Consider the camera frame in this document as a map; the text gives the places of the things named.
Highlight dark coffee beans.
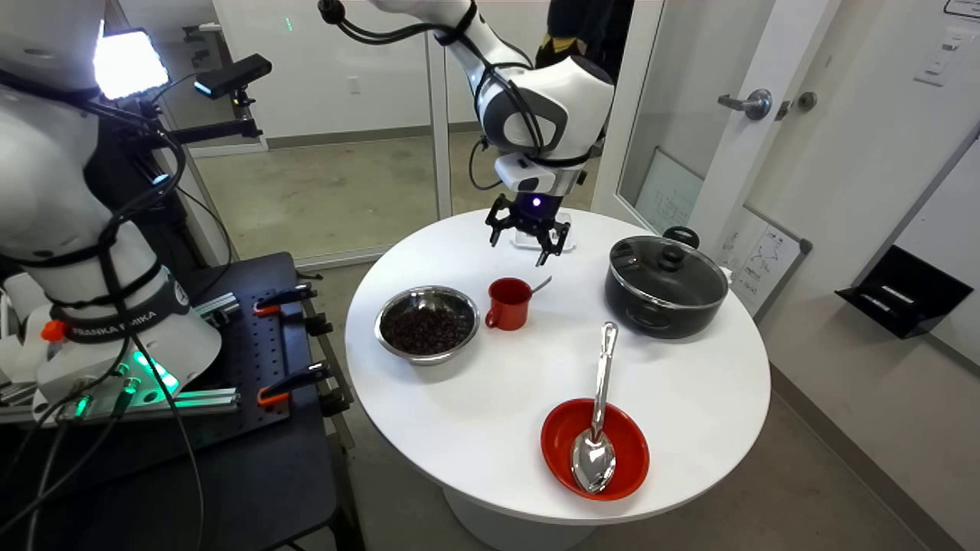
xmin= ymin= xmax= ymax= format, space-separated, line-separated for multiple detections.
xmin=386 ymin=304 xmax=472 ymax=359

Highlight dark bowl with food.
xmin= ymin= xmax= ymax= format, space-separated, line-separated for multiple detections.
xmin=377 ymin=284 xmax=482 ymax=367

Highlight small leaning whiteboard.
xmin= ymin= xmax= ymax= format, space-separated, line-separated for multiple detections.
xmin=716 ymin=206 xmax=815 ymax=318

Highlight black camera on stand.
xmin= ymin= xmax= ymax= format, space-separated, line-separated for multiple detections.
xmin=193 ymin=52 xmax=277 ymax=101

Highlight red plate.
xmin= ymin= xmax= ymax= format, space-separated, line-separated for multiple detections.
xmin=539 ymin=394 xmax=654 ymax=502

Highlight green lit aluminium rail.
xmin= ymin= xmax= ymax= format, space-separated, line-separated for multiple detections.
xmin=0 ymin=382 xmax=244 ymax=428

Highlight large silver serving spoon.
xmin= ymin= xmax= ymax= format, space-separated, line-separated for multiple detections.
xmin=569 ymin=320 xmax=621 ymax=497

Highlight silver door handle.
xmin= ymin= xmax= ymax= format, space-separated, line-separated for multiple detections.
xmin=716 ymin=87 xmax=820 ymax=124

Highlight black perforated cart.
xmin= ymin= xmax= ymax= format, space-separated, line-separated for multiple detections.
xmin=0 ymin=252 xmax=363 ymax=551

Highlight orange handled clamp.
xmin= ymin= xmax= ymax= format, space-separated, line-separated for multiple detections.
xmin=255 ymin=360 xmax=334 ymax=413
xmin=255 ymin=282 xmax=321 ymax=318

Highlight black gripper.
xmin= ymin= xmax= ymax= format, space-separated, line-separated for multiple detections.
xmin=484 ymin=189 xmax=574 ymax=268

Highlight white door with glass panel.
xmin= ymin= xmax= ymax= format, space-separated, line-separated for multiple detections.
xmin=593 ymin=0 xmax=853 ymax=268

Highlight red enamel mug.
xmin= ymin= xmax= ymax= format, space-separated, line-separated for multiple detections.
xmin=484 ymin=274 xmax=535 ymax=332

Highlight black wall file tray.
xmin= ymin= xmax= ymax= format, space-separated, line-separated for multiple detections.
xmin=832 ymin=243 xmax=973 ymax=344

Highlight bright light panel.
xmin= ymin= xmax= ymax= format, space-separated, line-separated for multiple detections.
xmin=90 ymin=26 xmax=171 ymax=103

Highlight black pot with lid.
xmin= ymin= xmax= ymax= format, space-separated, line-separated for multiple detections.
xmin=604 ymin=223 xmax=731 ymax=344

